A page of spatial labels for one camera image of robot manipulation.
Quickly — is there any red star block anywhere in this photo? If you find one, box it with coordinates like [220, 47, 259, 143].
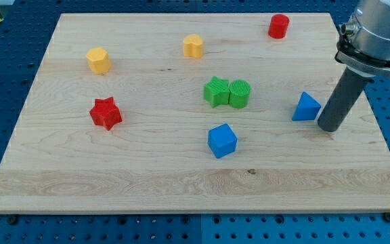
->
[89, 97, 123, 131]

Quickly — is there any yellow hexagon block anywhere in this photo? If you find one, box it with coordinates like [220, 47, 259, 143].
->
[86, 47, 111, 75]

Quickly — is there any blue triangle block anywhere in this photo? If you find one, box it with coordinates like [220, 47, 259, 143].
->
[292, 91, 321, 121]

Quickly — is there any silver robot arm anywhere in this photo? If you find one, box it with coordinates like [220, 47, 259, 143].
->
[318, 0, 390, 132]

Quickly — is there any red cylinder block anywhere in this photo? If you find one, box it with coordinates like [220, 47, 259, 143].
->
[268, 14, 290, 39]

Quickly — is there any wooden board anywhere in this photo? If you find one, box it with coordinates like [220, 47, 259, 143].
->
[0, 13, 390, 215]

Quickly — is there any green cylinder block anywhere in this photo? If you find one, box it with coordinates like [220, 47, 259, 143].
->
[228, 79, 251, 108]

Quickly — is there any yellow heart block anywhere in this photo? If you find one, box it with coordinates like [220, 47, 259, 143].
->
[183, 34, 204, 58]

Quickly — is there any green star block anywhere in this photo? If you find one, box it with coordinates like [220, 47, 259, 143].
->
[203, 76, 230, 108]

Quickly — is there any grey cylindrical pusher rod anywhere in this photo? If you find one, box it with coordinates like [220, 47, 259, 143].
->
[318, 68, 371, 132]

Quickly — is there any blue cube block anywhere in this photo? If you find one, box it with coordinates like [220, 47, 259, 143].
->
[207, 123, 238, 159]

